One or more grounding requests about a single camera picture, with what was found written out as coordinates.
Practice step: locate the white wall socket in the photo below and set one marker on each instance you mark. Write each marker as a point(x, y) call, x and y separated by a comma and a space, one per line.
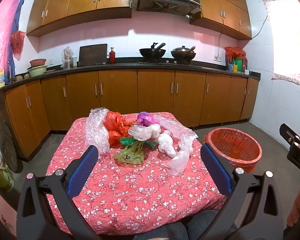
point(217, 58)

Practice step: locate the knotted white plastic bag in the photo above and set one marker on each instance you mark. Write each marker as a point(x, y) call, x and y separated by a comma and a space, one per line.
point(166, 143)

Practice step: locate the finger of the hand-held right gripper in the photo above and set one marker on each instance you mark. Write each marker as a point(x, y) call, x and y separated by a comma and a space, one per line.
point(288, 133)

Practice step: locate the yellow detergent packet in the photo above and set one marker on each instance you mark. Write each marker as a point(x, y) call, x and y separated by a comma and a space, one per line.
point(0, 78)

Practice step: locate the black rectangular board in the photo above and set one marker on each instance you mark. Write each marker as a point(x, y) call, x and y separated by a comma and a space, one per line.
point(92, 55)

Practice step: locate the clear plastic bag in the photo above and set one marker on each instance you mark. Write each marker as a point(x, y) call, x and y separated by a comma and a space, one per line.
point(181, 152)

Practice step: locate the table with red floral cloth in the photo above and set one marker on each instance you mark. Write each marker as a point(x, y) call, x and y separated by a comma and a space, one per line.
point(130, 195)

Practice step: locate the green plastic basin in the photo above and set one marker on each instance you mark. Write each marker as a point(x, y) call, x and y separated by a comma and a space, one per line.
point(37, 71)

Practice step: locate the yellow-green plastic bag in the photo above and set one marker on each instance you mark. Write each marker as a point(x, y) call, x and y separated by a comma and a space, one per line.
point(130, 156)

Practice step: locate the red bottle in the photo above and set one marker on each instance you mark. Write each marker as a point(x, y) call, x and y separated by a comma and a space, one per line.
point(112, 56)

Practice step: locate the red trash bin with liner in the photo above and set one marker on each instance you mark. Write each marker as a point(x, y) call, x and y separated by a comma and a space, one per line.
point(233, 146)

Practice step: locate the red plastic basin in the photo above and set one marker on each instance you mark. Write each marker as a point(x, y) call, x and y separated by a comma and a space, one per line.
point(38, 62)

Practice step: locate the red bag on countertop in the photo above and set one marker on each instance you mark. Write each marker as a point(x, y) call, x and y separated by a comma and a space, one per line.
point(235, 52)

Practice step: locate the clear bag with jars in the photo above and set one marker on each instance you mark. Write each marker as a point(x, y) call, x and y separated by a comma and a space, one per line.
point(67, 56)

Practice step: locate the pink door curtain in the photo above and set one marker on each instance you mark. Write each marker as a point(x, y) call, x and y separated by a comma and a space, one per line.
point(5, 35)

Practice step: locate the blue cup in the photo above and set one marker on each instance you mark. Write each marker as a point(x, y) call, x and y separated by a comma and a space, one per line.
point(230, 68)

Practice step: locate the wok with metal lid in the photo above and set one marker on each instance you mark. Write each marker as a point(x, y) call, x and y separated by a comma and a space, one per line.
point(183, 53)

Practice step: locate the hanging red plastic bag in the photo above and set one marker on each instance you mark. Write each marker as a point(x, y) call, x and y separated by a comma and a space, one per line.
point(17, 42)

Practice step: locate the black kitchen countertop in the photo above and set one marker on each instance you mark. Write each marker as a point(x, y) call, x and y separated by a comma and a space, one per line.
point(130, 66)

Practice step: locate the green box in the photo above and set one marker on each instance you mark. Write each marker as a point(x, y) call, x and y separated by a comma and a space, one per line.
point(237, 65)

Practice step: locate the purple plastic bag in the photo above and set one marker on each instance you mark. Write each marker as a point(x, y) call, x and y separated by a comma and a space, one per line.
point(146, 118)

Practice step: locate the green plastic bag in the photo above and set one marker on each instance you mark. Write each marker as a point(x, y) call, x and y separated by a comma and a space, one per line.
point(127, 141)

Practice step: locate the large orange plastic bag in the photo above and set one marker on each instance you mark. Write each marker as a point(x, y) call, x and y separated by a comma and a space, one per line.
point(116, 122)

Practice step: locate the floral window curtain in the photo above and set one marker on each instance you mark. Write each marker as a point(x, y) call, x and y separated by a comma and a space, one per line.
point(290, 42)

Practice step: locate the white mug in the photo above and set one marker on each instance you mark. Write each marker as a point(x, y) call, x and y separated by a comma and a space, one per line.
point(247, 72)

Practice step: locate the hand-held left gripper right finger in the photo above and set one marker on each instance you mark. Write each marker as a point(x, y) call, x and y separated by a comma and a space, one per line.
point(215, 172)

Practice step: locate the wooden lower kitchen cabinets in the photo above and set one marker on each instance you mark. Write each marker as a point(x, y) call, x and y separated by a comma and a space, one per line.
point(155, 95)

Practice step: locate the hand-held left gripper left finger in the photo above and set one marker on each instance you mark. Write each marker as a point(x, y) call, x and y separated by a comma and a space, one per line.
point(82, 170)

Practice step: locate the small red-orange plastic bag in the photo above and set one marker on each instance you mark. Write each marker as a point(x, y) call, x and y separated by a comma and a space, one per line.
point(116, 138)

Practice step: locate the round dark wooden board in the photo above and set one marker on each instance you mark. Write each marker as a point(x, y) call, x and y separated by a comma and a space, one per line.
point(10, 147)

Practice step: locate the white bucket green label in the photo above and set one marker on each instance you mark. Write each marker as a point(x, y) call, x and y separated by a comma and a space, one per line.
point(0, 175)

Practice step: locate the black open wok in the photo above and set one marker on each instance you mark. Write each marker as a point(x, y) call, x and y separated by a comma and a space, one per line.
point(152, 53)

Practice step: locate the clear bubble wrap sheet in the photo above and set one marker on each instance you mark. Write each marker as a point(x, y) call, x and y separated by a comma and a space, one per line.
point(97, 132)

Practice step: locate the corner wooden upper cabinets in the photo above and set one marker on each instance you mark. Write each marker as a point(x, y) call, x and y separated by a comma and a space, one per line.
point(225, 10)

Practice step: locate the long wooden upper cabinets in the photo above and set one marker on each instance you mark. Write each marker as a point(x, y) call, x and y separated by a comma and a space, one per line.
point(85, 0)

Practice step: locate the gas stove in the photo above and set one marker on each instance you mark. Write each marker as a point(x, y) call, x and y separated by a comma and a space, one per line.
point(168, 62)

